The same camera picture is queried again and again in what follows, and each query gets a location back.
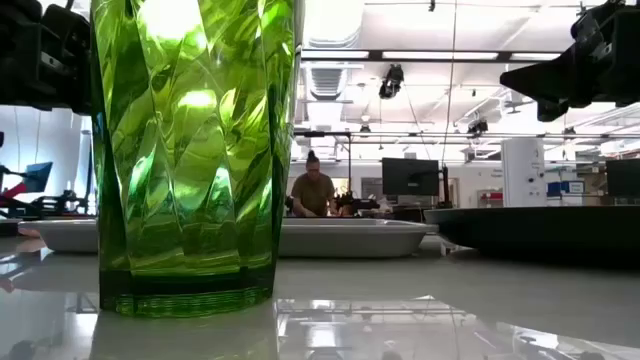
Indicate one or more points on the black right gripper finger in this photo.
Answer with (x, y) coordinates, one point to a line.
(542, 80)
(552, 110)

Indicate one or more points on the dark round plate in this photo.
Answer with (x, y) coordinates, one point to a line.
(540, 230)

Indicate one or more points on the green faceted plastic cup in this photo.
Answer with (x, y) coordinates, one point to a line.
(195, 165)

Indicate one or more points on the grey rectangular serving tray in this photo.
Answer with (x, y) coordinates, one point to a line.
(350, 237)

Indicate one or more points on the white square pillar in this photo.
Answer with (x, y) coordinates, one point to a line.
(522, 172)

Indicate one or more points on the blue storage bins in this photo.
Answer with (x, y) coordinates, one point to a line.
(565, 188)

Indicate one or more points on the black monitor at picture edge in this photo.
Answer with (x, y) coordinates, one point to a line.
(624, 177)

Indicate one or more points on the red storage bins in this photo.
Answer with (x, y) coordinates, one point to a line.
(490, 197)

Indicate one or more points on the tilted blue-screen monitor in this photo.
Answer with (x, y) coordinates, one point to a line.
(37, 176)

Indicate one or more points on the large black monitor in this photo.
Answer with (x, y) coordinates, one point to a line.
(410, 176)

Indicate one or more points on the standing person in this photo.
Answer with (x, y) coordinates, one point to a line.
(313, 192)

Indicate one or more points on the black ceiling camera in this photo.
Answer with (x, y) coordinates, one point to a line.
(391, 82)
(477, 127)

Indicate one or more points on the black overhead frame bar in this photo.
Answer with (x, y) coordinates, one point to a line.
(440, 55)

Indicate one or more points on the black metal station frame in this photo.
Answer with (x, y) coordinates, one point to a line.
(348, 150)

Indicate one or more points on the ribbed silver ventilation duct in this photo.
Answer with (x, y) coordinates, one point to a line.
(327, 80)

